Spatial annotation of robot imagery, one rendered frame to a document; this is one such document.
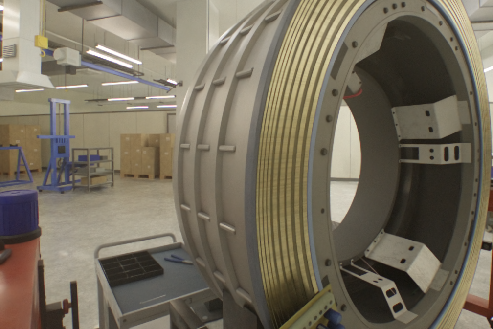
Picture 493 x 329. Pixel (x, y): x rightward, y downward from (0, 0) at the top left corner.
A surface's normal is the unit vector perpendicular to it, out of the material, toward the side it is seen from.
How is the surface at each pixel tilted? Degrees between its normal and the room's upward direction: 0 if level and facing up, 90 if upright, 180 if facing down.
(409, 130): 117
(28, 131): 90
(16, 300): 0
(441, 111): 104
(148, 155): 90
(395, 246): 27
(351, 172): 90
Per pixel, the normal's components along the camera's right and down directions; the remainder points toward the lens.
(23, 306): 0.00, -1.00
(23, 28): 0.97, 0.00
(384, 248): -0.35, -0.89
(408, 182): -0.79, -0.22
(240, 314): -0.82, 0.01
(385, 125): -0.73, 0.47
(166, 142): -0.25, 0.02
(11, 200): 0.45, 0.02
